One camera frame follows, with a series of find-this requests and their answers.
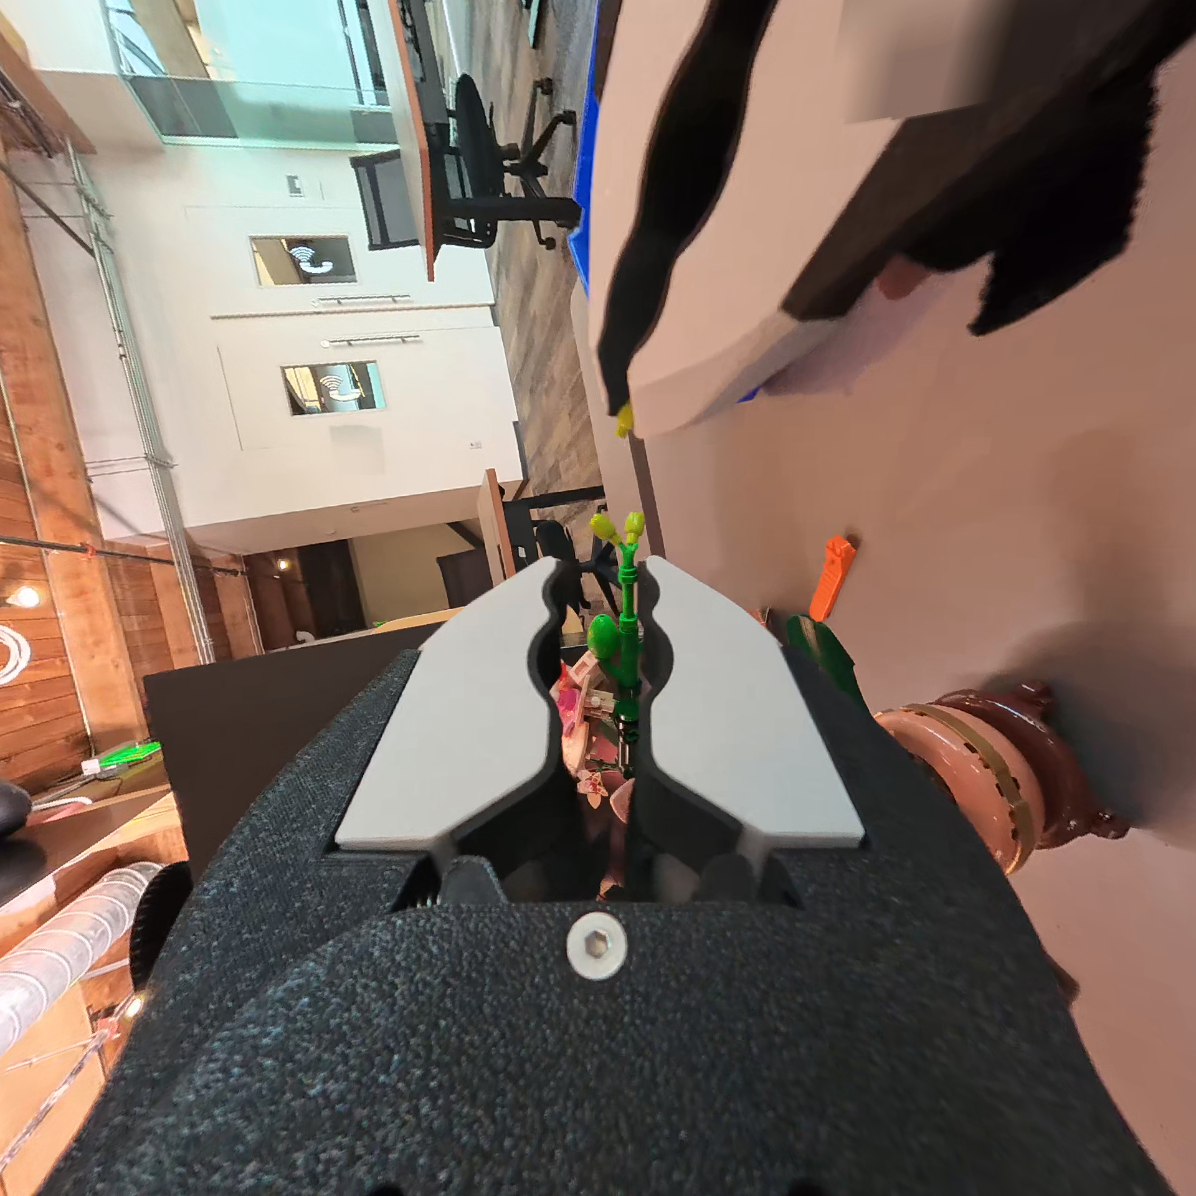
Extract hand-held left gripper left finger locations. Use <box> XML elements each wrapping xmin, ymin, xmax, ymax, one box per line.
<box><xmin>333</xmin><ymin>557</ymin><xmax>568</xmax><ymax>855</ymax></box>

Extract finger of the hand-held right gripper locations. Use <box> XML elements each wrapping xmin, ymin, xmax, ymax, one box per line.
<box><xmin>570</xmin><ymin>0</ymin><xmax>738</xmax><ymax>425</ymax></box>
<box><xmin>625</xmin><ymin>0</ymin><xmax>1105</xmax><ymax>438</ymax></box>

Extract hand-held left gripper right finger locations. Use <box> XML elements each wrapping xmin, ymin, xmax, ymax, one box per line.
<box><xmin>636</xmin><ymin>555</ymin><xmax>866</xmax><ymax>853</ymax></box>

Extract toy brick orchid stem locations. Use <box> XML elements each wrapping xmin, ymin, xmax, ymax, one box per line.
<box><xmin>553</xmin><ymin>508</ymin><xmax>649</xmax><ymax>897</ymax></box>

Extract long background desk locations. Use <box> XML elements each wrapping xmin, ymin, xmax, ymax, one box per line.
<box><xmin>384</xmin><ymin>0</ymin><xmax>442</xmax><ymax>283</ymax></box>

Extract grey desk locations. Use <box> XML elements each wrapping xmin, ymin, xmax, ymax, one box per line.
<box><xmin>631</xmin><ymin>27</ymin><xmax>1196</xmax><ymax>1196</ymax></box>

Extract blue bin with compartments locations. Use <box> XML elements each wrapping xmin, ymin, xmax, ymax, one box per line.
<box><xmin>568</xmin><ymin>55</ymin><xmax>605</xmax><ymax>299</ymax></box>

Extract green toy brick leaves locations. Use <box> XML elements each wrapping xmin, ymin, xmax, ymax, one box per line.
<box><xmin>782</xmin><ymin>610</ymin><xmax>871</xmax><ymax>716</ymax></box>

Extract black office chair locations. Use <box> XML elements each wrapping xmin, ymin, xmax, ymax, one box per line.
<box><xmin>349</xmin><ymin>72</ymin><xmax>583</xmax><ymax>253</ymax></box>

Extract black upright panel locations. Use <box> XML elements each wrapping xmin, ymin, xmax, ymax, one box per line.
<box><xmin>142</xmin><ymin>605</ymin><xmax>470</xmax><ymax>881</ymax></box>

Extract orange brick separator tool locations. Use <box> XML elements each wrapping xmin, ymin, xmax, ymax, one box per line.
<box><xmin>807</xmin><ymin>534</ymin><xmax>858</xmax><ymax>623</ymax></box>

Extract white door with window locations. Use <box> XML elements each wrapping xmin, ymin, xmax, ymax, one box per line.
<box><xmin>181</xmin><ymin>199</ymin><xmax>497</xmax><ymax>320</ymax></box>
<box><xmin>214</xmin><ymin>325</ymin><xmax>520</xmax><ymax>451</ymax></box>

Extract silver flexible duct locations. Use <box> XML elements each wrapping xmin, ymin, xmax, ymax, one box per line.
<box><xmin>0</xmin><ymin>858</ymin><xmax>164</xmax><ymax>1053</ymax></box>

